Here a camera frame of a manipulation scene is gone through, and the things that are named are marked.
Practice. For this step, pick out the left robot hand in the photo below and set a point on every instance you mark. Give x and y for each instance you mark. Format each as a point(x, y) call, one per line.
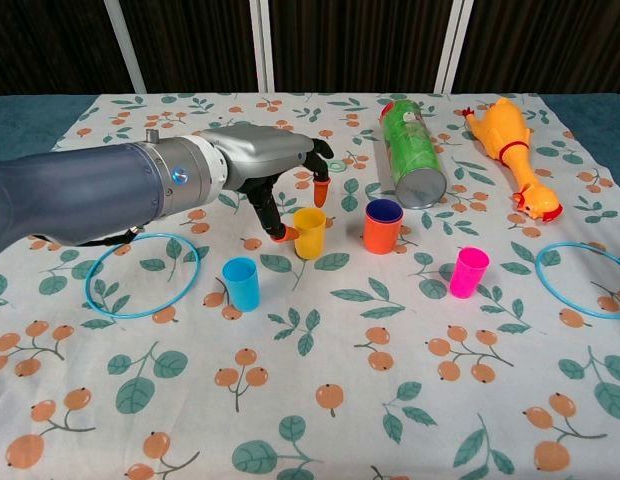
point(260, 155)

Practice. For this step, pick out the yellow plastic cup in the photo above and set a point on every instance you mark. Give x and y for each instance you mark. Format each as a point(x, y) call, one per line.
point(312, 240)

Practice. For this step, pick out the light blue plastic cup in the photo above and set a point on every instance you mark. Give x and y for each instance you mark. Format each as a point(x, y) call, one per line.
point(242, 285)

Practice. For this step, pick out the dark blue plastic cup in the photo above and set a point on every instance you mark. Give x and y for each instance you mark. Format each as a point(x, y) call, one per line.
point(385, 207)

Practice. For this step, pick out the pink plastic cup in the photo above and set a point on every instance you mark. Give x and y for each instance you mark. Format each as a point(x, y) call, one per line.
point(469, 275)

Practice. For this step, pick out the large orange plastic cup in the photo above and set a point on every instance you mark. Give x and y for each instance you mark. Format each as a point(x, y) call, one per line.
point(382, 235)

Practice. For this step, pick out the dark slatted screen panel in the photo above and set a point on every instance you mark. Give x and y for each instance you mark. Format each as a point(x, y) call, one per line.
point(190, 45)
point(50, 45)
point(355, 45)
point(540, 40)

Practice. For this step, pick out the green chip can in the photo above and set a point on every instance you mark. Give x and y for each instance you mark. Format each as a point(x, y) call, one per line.
point(410, 150)

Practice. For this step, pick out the yellow rubber chicken toy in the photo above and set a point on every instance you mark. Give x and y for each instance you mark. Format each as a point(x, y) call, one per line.
point(500, 135)

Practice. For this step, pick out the floral tablecloth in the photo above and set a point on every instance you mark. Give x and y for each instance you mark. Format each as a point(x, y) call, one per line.
point(310, 400)

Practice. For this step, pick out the white screen frame post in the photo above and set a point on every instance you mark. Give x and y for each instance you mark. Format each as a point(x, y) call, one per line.
point(125, 45)
point(262, 45)
point(450, 45)

